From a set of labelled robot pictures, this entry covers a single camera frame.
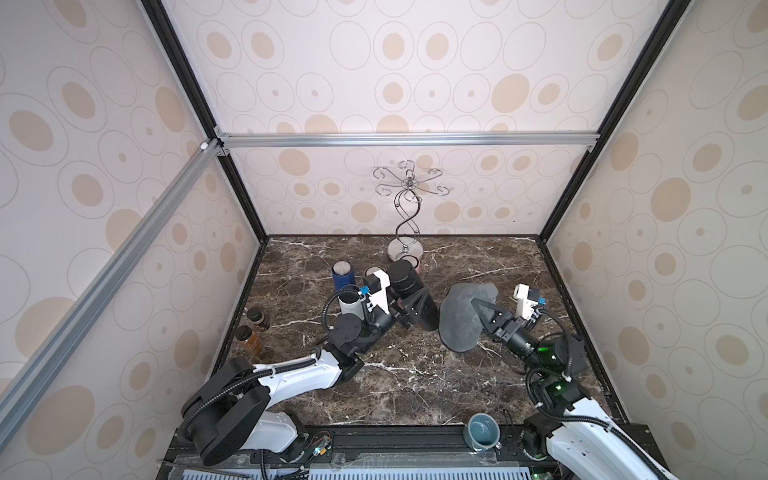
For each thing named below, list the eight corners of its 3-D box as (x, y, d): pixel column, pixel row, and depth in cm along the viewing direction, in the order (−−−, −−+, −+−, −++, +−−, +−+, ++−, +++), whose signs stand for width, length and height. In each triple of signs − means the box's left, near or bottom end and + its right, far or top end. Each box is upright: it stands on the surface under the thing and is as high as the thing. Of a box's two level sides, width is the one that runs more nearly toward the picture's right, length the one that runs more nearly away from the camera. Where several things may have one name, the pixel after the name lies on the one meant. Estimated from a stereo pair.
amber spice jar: (242, 357, 90) (230, 345, 83) (248, 338, 94) (237, 325, 87) (259, 357, 90) (249, 345, 83) (265, 338, 94) (255, 325, 87)
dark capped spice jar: (255, 328, 96) (244, 312, 89) (265, 320, 98) (254, 304, 91) (264, 336, 94) (253, 321, 87) (274, 328, 96) (264, 312, 89)
